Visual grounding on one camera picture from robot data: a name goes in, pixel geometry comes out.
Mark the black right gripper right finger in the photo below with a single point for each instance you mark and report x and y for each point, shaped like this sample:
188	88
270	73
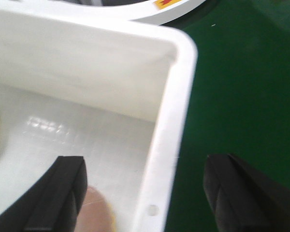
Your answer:
244	199

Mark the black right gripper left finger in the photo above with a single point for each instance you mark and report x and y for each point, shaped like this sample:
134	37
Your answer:
53	203

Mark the pink plush ball toy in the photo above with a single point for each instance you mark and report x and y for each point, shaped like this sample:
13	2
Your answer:
96	214

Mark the white plastic tote box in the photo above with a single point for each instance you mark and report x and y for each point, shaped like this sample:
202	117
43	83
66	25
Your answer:
114	93

